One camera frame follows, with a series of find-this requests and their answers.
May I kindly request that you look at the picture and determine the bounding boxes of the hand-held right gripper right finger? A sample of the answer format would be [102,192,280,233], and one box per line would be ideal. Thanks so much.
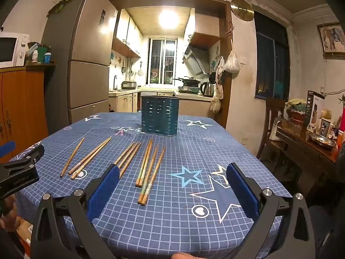
[226,163,316,259]

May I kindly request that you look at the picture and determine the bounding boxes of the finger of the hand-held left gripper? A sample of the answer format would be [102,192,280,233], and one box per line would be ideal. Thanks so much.
[0,140,15,159]
[0,144,45,171]

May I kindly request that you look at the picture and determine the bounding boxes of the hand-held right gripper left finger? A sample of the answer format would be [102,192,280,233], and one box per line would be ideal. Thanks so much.
[29,163,120,259]

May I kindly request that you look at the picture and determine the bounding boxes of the row of wooden chopsticks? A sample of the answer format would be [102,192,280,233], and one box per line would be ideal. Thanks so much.
[60,136,166,205]

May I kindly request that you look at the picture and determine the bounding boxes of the blue slotted utensil holder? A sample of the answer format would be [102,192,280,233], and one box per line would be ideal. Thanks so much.
[141,95,178,136]

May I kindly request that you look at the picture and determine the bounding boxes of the person's left hand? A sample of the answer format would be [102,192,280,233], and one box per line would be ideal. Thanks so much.
[0,197,19,232]

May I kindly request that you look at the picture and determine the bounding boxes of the person's right hand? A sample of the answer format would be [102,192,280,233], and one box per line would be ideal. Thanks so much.
[172,252,201,259]

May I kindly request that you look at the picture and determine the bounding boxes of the cardboard box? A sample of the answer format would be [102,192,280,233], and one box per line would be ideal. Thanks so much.
[16,217,34,248]

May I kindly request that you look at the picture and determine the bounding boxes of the blue star-print tablecloth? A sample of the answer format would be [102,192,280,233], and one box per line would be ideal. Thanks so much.
[9,112,293,259]

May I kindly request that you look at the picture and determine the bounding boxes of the dark wooden side table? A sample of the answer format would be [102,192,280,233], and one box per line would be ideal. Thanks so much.
[275,119,345,195]

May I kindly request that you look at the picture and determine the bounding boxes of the dark wooden chair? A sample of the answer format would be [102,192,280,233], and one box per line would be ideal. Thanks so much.
[256,97,287,160]

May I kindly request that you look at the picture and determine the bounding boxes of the beige kitchen base cabinets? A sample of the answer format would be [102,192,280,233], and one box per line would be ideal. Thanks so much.
[108,89,213,114]

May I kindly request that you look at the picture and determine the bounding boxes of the metal bowl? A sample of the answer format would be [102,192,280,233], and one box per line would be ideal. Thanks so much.
[309,132,336,151]

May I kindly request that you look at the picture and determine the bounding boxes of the white microwave oven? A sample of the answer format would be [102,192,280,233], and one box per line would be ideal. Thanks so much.
[0,32,30,69]

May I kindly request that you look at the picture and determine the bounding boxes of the basket with yellow flowers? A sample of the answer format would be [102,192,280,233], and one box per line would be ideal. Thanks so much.
[286,98,308,122]

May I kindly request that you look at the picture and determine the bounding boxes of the hanging cloth bags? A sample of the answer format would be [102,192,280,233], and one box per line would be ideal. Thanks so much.
[210,56,225,114]

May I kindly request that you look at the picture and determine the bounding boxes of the steel electric kettle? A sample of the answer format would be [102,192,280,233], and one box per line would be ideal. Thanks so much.
[200,82,215,98]

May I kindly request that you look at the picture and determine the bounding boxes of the bronze refrigerator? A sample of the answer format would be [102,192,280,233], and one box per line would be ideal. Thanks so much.
[42,0,119,135]

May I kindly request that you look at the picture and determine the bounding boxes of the black and white carton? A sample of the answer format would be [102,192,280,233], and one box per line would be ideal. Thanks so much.
[303,90,325,130]

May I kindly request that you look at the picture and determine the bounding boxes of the gas stove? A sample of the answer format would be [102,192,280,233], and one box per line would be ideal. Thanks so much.
[178,85,201,94]

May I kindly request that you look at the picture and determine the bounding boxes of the black wok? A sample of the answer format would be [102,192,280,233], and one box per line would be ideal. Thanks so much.
[172,76,201,86]

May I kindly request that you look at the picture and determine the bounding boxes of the hanging white plastic bag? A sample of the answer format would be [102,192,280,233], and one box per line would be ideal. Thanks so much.
[224,39,240,73]

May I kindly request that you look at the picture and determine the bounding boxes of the dark room window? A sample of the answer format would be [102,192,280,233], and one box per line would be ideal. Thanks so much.
[253,11,290,100]

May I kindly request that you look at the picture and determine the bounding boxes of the steel range hood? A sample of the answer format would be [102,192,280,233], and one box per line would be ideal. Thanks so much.
[182,44,210,76]

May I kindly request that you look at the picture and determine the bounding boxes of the barred kitchen window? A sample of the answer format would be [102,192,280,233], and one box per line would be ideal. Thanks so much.
[147,38,178,85]

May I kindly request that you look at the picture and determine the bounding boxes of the dark cloth on refrigerator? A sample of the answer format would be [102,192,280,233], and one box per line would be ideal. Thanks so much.
[47,0,79,16]

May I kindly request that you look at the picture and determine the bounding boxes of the beige cabinet above hood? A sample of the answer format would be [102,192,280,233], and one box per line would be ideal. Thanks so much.
[189,13,221,51]

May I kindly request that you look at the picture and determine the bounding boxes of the round ceiling light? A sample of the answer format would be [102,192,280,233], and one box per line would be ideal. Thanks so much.
[158,10,180,29]

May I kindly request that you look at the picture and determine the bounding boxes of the beige wall cabinets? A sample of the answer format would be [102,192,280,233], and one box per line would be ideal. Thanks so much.
[112,9,142,58]

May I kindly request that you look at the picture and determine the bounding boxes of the framed wall picture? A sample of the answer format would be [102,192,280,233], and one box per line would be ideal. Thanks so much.
[317,22,345,56]

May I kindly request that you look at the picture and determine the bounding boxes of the gold wall clock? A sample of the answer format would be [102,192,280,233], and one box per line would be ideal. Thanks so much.
[230,0,254,21]

